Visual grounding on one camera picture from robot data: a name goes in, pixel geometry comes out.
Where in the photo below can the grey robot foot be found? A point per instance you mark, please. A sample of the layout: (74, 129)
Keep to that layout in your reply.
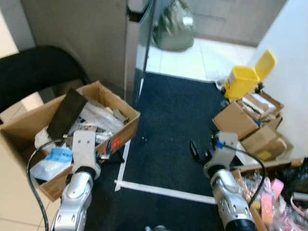
(156, 228)

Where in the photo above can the small open cardboard box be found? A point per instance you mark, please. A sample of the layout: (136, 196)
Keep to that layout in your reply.
(236, 122)

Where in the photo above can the yellow lidded bin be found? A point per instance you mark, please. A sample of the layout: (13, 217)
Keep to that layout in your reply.
(243, 82)

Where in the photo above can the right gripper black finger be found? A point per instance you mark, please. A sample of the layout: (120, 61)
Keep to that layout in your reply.
(194, 150)

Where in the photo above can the grey metal cabinet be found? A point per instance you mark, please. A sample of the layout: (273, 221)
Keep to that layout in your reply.
(132, 53)

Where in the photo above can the pink package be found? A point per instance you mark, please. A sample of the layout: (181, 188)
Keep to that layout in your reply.
(267, 204)

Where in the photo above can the black chair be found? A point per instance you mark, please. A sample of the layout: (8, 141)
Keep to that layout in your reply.
(33, 67)

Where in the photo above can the pale left wrist camera mount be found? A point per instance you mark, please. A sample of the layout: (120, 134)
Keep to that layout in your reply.
(83, 147)

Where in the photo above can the black floor mat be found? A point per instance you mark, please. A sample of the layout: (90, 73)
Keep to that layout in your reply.
(168, 130)

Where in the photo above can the olive green bag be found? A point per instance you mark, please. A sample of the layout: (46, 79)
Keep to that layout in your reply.
(173, 29)

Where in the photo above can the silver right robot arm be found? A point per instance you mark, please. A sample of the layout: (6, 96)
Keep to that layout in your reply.
(231, 197)

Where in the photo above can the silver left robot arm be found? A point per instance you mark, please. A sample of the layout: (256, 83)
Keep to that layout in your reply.
(77, 192)

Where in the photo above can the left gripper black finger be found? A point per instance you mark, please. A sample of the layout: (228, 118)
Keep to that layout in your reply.
(109, 150)

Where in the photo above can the cardboard box yellow sticker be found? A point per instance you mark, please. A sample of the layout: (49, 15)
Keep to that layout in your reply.
(262, 144)

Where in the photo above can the pale wrist camera mount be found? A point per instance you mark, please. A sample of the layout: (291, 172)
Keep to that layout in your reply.
(226, 149)
(83, 147)

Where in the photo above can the large open cardboard box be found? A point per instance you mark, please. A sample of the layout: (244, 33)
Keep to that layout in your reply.
(122, 130)

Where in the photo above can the clear plastic packaging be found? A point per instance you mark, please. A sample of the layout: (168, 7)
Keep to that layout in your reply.
(98, 118)

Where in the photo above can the black flat panel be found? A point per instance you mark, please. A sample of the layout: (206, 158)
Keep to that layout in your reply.
(67, 113)

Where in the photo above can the cardboard box of pink packs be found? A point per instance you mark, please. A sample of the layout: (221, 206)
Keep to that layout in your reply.
(245, 180)

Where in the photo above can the white plastic bag blue print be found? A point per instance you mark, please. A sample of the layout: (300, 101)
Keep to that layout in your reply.
(53, 161)

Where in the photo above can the pale right wrist camera mount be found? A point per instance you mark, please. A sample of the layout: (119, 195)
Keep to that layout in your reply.
(226, 149)

